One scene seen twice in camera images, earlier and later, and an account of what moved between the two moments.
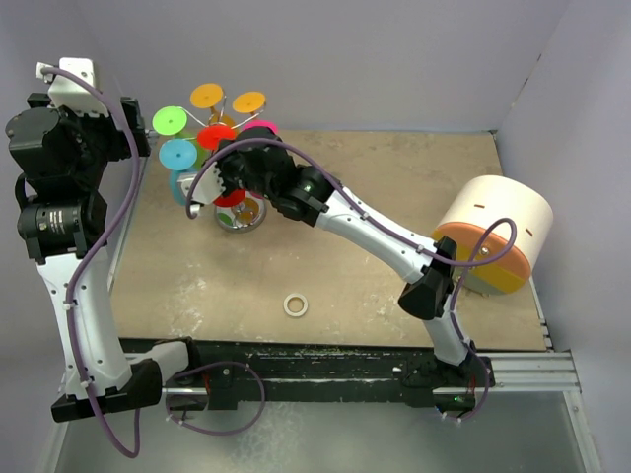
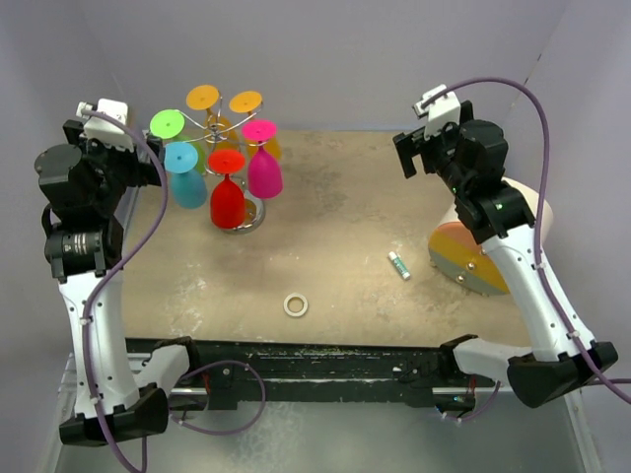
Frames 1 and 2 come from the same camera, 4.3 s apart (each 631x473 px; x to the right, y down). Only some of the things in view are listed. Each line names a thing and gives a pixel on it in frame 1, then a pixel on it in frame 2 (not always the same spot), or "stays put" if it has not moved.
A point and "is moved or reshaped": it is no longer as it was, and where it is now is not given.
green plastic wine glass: [171, 120] stays put
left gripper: [70, 117] -> [142, 172]
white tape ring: [295, 313] stays put
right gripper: [222, 167] -> [408, 147]
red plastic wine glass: [209, 138] is moved or reshaped
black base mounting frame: [224, 369] stays put
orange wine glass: [248, 102] stays put
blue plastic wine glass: [177, 155] stays put
